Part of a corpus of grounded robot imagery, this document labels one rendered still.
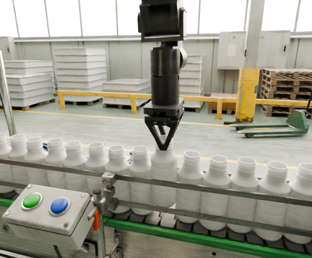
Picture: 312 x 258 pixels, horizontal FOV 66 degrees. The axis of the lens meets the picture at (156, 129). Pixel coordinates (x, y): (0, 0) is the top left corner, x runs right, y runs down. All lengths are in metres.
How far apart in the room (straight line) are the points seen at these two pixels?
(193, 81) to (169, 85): 5.38
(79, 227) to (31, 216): 0.09
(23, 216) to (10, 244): 0.37
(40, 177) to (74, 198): 0.23
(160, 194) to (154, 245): 0.13
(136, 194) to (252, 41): 4.70
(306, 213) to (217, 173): 0.18
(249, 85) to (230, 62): 2.30
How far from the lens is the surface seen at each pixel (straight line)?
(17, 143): 0.73
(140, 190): 0.57
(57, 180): 0.68
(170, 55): 0.45
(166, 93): 0.46
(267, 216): 0.56
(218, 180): 0.52
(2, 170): 0.78
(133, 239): 0.62
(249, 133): 4.33
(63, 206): 0.48
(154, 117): 0.46
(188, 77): 5.85
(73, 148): 0.61
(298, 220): 0.59
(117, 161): 0.57
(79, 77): 6.86
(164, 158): 0.51
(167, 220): 0.61
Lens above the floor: 1.38
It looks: 18 degrees down
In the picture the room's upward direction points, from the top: straight up
